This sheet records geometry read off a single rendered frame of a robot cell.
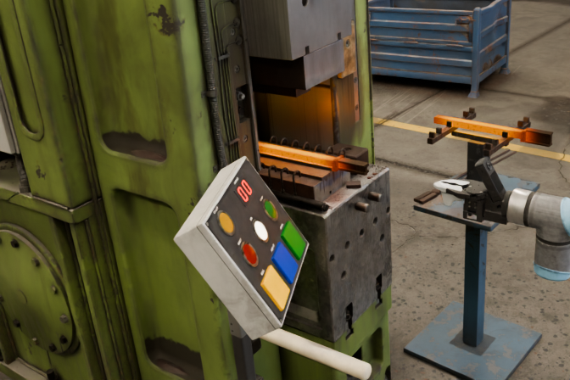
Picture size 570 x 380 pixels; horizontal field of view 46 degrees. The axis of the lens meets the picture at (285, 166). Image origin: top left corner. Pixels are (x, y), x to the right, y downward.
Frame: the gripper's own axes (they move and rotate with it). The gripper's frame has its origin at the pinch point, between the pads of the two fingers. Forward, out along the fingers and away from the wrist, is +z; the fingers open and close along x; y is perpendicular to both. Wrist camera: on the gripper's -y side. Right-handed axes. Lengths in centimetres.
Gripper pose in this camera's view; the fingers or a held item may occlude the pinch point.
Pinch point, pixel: (438, 182)
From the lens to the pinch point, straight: 188.3
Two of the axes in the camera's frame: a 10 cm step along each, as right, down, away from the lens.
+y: 0.9, 9.1, 4.0
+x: 5.9, -3.7, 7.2
